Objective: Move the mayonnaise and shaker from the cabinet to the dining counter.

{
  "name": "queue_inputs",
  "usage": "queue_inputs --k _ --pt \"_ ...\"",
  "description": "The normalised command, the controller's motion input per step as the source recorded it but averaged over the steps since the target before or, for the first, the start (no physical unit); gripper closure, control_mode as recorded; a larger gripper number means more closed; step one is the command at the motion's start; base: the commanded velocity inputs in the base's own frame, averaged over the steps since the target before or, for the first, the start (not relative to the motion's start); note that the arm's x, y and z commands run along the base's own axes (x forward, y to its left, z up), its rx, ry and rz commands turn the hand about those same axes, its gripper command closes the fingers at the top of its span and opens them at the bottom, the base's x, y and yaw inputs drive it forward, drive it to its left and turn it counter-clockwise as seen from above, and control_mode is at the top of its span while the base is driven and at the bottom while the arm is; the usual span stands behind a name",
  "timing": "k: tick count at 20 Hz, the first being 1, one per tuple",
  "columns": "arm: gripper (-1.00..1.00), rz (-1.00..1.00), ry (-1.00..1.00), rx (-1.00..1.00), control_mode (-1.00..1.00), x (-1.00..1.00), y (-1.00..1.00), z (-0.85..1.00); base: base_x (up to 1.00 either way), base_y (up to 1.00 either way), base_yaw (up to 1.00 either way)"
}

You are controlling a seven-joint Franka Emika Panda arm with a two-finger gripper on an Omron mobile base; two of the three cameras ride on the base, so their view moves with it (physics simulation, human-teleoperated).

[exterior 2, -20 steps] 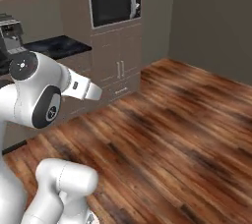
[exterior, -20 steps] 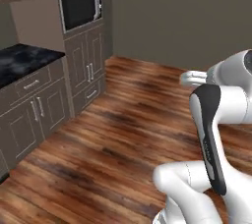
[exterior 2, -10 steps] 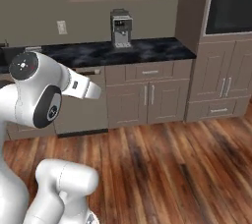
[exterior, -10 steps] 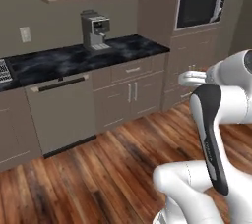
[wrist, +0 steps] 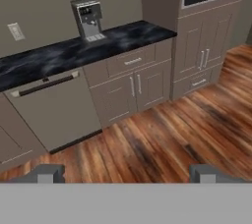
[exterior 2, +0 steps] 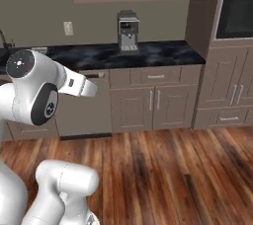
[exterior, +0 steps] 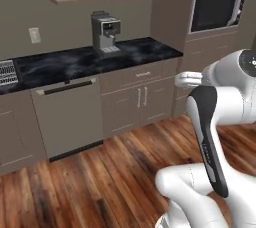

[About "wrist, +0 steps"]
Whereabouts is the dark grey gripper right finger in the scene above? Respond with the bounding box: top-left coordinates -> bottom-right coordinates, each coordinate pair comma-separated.
188,163 -> 247,184

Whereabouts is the grey dishwasher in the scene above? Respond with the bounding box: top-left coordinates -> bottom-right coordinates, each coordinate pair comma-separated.
3,68 -> 103,154

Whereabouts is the silver cupboard door handle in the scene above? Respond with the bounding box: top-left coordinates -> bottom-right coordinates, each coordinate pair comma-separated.
129,76 -> 137,98
136,73 -> 143,95

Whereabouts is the dark dishwasher handle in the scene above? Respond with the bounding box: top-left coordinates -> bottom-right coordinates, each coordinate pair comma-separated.
9,72 -> 81,98

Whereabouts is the grey cupboard beside dishwasher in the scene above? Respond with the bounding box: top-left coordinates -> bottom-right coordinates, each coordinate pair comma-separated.
0,91 -> 47,173

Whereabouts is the silver coffee machine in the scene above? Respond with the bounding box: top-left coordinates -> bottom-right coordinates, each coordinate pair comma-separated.
70,0 -> 108,43

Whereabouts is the grey low drawer front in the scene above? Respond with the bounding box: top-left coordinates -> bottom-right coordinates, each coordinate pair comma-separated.
171,66 -> 224,100

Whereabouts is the white wall socket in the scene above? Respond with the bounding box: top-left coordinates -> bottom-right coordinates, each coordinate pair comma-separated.
7,22 -> 27,42

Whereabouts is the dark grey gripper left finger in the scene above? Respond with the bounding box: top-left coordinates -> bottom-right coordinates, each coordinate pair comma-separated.
9,164 -> 66,184

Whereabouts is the silver tall cupboard handle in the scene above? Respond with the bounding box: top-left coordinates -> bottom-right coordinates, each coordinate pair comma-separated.
203,47 -> 211,70
198,49 -> 206,72

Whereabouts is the silver low drawer handle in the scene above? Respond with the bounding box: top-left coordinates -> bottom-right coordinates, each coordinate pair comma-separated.
190,78 -> 208,87

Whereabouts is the grey tall cupboard door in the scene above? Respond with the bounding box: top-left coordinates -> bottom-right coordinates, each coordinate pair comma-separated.
173,17 -> 207,83
203,7 -> 236,69

